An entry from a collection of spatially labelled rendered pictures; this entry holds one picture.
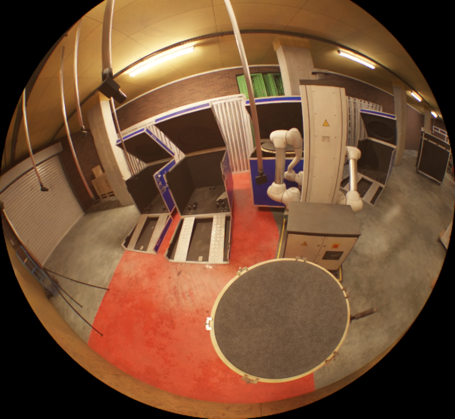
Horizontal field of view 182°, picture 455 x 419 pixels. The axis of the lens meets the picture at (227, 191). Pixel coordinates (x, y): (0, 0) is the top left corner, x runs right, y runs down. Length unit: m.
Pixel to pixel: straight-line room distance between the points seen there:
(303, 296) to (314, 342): 0.26
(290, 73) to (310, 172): 2.36
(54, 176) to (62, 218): 1.50
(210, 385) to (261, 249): 1.72
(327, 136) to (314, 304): 1.06
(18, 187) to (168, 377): 5.94
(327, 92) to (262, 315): 1.37
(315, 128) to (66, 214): 6.88
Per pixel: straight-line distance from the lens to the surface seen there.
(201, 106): 1.96
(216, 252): 1.91
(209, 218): 2.33
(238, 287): 0.80
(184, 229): 2.29
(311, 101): 1.12
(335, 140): 1.18
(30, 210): 6.17
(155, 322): 1.88
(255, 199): 2.23
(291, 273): 0.84
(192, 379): 1.72
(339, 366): 1.79
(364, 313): 0.87
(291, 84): 3.13
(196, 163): 2.98
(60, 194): 6.50
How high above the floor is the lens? 1.55
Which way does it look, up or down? 29 degrees down
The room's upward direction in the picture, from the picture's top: 12 degrees counter-clockwise
